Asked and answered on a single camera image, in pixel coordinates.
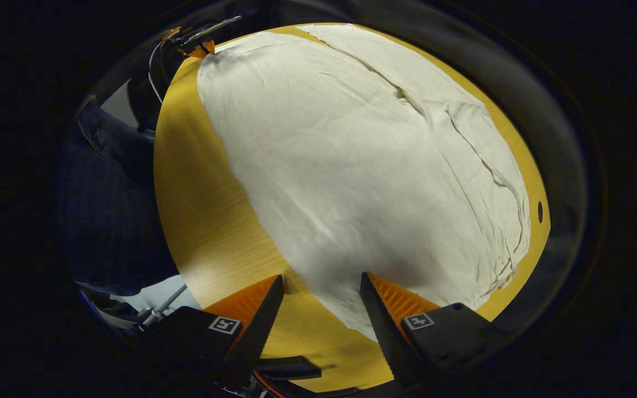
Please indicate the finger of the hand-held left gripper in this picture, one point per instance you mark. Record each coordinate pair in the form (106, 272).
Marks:
(199, 51)

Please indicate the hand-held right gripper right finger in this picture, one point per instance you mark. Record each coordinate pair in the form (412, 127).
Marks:
(385, 337)

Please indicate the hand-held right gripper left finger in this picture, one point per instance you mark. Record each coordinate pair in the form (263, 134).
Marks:
(255, 337)

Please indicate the white jeans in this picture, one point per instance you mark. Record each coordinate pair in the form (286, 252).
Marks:
(351, 166)

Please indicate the grey metal rod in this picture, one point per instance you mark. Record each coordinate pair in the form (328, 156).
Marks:
(165, 305)

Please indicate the person's dark blue clothing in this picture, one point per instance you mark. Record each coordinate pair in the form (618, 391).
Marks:
(108, 221)

